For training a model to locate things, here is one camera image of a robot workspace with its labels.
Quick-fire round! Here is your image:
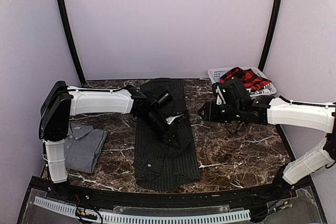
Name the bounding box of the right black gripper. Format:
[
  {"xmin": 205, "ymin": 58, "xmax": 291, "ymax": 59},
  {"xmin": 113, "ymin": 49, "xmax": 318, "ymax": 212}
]
[{"xmin": 198, "ymin": 100, "xmax": 243, "ymax": 123}]

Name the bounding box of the black pinstriped long sleeve shirt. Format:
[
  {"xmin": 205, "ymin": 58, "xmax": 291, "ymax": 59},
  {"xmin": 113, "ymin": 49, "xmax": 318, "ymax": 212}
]
[{"xmin": 133, "ymin": 79, "xmax": 201, "ymax": 191}]

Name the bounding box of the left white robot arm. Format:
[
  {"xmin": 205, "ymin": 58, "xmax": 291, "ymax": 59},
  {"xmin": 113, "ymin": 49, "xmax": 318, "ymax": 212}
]
[{"xmin": 38, "ymin": 81, "xmax": 186, "ymax": 201}]

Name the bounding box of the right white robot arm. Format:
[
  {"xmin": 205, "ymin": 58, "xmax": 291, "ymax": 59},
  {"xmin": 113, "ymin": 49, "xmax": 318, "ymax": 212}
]
[{"xmin": 198, "ymin": 96, "xmax": 335, "ymax": 200}]

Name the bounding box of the white plastic laundry basket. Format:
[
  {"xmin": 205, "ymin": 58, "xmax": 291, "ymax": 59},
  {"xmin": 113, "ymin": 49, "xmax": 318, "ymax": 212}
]
[{"xmin": 207, "ymin": 67, "xmax": 277, "ymax": 97}]

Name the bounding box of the red black plaid shirt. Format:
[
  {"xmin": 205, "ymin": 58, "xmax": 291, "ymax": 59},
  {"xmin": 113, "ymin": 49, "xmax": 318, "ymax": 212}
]
[{"xmin": 219, "ymin": 67, "xmax": 271, "ymax": 90}]

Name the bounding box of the black white patterned garment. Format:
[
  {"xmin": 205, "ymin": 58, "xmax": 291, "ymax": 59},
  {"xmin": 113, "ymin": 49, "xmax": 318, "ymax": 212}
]
[{"xmin": 247, "ymin": 83, "xmax": 271, "ymax": 95}]

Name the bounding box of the folded grey shirt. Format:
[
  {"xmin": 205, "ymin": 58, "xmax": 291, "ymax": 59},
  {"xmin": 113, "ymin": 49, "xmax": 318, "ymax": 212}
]
[{"xmin": 64, "ymin": 122, "xmax": 108, "ymax": 174}]

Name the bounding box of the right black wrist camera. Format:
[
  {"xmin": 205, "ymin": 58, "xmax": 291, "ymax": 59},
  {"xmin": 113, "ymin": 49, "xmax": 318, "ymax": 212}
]
[{"xmin": 212, "ymin": 79, "xmax": 249, "ymax": 105}]

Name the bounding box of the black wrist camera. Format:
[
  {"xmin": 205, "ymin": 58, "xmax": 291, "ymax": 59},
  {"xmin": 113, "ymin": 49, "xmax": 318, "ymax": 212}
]
[
  {"xmin": 212, "ymin": 79, "xmax": 249, "ymax": 105},
  {"xmin": 150, "ymin": 88, "xmax": 173, "ymax": 109}
]

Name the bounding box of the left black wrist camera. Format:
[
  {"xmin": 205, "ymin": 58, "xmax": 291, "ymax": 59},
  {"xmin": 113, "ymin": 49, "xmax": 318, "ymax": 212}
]
[{"xmin": 150, "ymin": 88, "xmax": 173, "ymax": 109}]

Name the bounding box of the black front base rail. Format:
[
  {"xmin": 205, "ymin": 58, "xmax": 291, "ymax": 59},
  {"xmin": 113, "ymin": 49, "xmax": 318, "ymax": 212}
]
[{"xmin": 24, "ymin": 176, "xmax": 314, "ymax": 211}]

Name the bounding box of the white slotted cable duct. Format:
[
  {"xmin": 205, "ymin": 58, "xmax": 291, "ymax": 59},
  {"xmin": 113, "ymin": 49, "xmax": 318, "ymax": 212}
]
[{"xmin": 34, "ymin": 196, "xmax": 251, "ymax": 224}]

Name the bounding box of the left black frame post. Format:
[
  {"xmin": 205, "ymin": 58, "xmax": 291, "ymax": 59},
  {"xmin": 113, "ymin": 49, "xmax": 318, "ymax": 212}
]
[{"xmin": 57, "ymin": 0, "xmax": 86, "ymax": 85}]

